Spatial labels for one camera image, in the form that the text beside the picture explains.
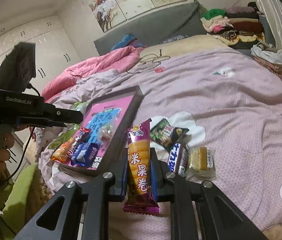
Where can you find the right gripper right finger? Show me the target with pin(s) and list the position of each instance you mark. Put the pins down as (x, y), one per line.
(198, 210)

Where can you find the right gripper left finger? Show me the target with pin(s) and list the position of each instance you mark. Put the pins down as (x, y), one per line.
(80, 209)

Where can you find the clear yellow cake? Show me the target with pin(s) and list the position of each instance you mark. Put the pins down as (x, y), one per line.
(200, 163)

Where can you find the Snickers chocolate bar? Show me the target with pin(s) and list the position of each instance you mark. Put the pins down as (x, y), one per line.
(177, 160)

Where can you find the purple rice roll snack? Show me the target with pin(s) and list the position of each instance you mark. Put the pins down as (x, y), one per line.
(139, 194)

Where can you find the green pea snack packet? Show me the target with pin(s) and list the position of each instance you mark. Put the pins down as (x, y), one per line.
(164, 134)

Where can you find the orange snack packet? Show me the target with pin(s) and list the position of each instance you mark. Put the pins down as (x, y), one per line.
(61, 154)

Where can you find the blue Oreo packet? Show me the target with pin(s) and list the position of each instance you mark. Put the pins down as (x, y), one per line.
(84, 154)

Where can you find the white wardrobe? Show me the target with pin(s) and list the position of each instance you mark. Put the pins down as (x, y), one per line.
(17, 108)

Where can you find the red candy stick packet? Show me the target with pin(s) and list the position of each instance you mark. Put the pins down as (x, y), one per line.
(83, 133)

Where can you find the clear bag nut snack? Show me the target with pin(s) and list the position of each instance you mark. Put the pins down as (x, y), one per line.
(106, 132)

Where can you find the lilac cloud duvet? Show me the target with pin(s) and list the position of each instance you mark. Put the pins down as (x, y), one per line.
(235, 100)

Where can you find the grey tray with pink book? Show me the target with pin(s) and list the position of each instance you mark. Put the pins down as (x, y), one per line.
(121, 107)

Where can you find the pink quilt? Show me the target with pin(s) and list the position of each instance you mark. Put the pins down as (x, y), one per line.
(118, 59)

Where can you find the blue striped pillow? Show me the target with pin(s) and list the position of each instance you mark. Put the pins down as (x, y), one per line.
(128, 40)

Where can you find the grey white crumpled garment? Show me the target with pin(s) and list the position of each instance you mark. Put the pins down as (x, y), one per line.
(267, 52)

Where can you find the pile of folded clothes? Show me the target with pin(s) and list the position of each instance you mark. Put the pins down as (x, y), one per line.
(237, 27)

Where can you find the grey padded headboard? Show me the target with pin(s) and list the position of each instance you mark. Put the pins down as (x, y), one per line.
(155, 27)

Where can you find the black phone on mount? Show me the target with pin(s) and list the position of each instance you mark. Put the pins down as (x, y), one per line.
(18, 68)

